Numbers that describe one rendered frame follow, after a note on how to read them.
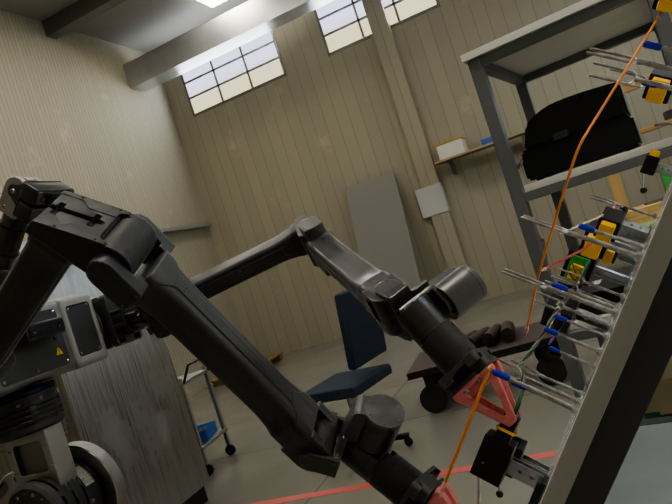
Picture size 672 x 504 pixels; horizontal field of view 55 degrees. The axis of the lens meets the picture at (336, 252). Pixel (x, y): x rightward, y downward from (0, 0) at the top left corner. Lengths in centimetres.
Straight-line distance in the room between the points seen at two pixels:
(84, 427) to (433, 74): 820
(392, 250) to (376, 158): 164
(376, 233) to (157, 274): 984
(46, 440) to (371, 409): 71
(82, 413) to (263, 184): 805
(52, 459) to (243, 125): 1082
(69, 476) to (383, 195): 957
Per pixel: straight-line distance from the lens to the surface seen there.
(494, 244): 1062
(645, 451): 167
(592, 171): 178
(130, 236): 80
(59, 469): 139
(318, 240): 124
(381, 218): 1061
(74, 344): 145
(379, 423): 87
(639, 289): 55
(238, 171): 1199
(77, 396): 428
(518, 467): 90
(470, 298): 92
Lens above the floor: 143
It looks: level
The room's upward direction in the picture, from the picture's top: 18 degrees counter-clockwise
